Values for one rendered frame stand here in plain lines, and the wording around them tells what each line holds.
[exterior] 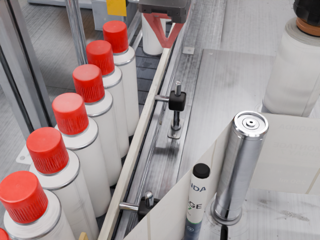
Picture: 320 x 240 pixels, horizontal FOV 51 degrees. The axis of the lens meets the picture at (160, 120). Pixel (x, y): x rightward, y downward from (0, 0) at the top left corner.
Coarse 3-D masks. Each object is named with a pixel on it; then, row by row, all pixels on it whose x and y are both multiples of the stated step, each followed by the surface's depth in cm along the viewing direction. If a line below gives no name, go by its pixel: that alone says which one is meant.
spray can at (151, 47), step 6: (144, 18) 70; (144, 24) 71; (162, 24) 70; (144, 30) 72; (150, 30) 71; (144, 36) 73; (150, 36) 72; (144, 42) 74; (150, 42) 73; (156, 42) 73; (144, 48) 75; (150, 48) 74; (156, 48) 74; (162, 48) 75; (150, 54) 75; (156, 54) 75
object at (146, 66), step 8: (168, 24) 85; (168, 32) 83; (136, 56) 76; (144, 56) 76; (160, 56) 76; (136, 64) 73; (144, 64) 73; (152, 64) 73; (168, 64) 74; (136, 72) 71; (144, 72) 71; (152, 72) 71; (144, 80) 69; (152, 80) 69; (144, 88) 68; (160, 88) 68; (144, 96) 66; (144, 104) 64; (152, 112) 63; (144, 136) 59; (136, 160) 55; (128, 184) 52; (112, 192) 51; (128, 192) 54; (104, 216) 48; (120, 216) 48
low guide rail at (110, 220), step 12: (168, 36) 75; (156, 72) 66; (156, 84) 63; (144, 108) 59; (144, 120) 56; (144, 132) 57; (132, 144) 53; (132, 156) 51; (132, 168) 51; (120, 180) 48; (120, 192) 47; (108, 216) 44; (108, 228) 43
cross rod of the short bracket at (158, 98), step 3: (156, 96) 61; (159, 96) 61; (162, 96) 61; (165, 96) 61; (168, 96) 61; (156, 99) 61; (159, 99) 61; (162, 99) 61; (165, 99) 61; (168, 99) 61; (168, 102) 61
